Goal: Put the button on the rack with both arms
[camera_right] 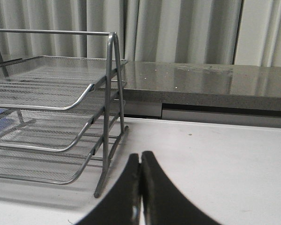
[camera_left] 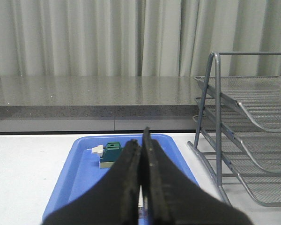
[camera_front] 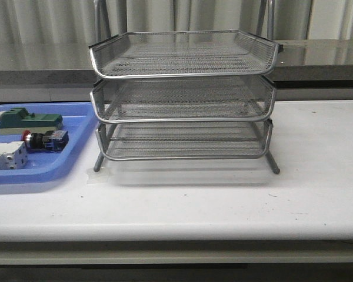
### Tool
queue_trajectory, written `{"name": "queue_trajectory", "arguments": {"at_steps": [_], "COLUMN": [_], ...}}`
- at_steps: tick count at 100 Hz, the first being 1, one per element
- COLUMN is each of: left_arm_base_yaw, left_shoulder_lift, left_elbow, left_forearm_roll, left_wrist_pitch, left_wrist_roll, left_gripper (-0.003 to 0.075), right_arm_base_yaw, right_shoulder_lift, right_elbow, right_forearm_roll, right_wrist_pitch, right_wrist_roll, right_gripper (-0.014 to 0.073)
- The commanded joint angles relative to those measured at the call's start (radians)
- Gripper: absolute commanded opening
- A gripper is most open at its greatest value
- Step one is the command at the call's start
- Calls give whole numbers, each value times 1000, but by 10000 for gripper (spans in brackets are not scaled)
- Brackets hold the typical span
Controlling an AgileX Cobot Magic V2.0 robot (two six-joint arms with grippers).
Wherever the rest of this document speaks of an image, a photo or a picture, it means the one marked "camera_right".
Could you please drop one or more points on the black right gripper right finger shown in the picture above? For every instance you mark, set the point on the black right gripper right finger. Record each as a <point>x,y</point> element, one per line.
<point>163,203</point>

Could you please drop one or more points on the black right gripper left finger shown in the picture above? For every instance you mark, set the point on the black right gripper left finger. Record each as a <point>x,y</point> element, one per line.
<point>122,204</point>

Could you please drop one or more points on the mesh tray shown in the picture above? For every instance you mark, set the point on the mesh tray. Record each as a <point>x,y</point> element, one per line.
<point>56,131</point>
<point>49,167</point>
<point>51,83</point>

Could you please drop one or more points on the grey stone counter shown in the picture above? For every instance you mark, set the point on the grey stone counter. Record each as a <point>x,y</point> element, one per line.
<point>209,93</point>

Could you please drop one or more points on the grey metal rack frame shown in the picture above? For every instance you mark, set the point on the grey metal rack frame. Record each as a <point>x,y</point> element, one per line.
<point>114,127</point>

